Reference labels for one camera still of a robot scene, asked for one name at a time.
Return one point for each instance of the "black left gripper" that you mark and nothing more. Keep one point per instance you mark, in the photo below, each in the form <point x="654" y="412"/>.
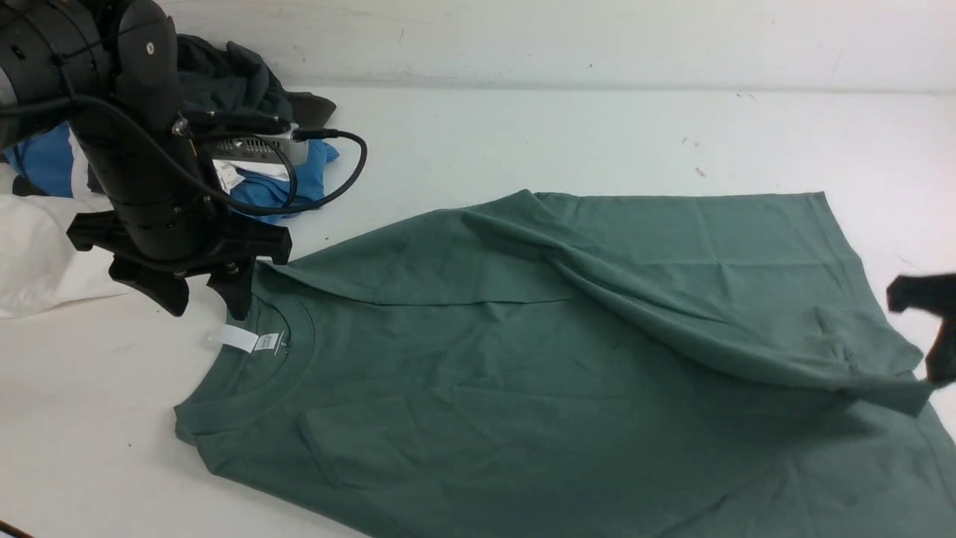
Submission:
<point x="146" y="256"/>

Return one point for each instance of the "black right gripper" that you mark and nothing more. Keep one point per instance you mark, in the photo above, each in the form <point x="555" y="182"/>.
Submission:
<point x="934" y="294"/>

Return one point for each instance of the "green long-sleeve top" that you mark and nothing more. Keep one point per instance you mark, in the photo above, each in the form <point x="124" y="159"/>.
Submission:
<point x="544" y="365"/>

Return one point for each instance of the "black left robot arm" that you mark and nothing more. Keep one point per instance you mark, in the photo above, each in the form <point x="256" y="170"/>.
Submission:
<point x="108" y="70"/>

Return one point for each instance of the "white shirt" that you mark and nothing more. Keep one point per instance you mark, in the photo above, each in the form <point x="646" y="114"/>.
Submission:
<point x="40" y="268"/>

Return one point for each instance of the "blue shirt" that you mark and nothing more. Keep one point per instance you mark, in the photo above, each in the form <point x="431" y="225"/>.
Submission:
<point x="55" y="165"/>

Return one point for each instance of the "dark grey shirt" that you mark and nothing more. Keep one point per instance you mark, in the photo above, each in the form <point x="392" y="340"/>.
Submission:
<point x="237" y="80"/>

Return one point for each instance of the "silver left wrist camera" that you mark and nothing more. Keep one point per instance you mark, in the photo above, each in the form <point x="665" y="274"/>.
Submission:
<point x="258" y="148"/>

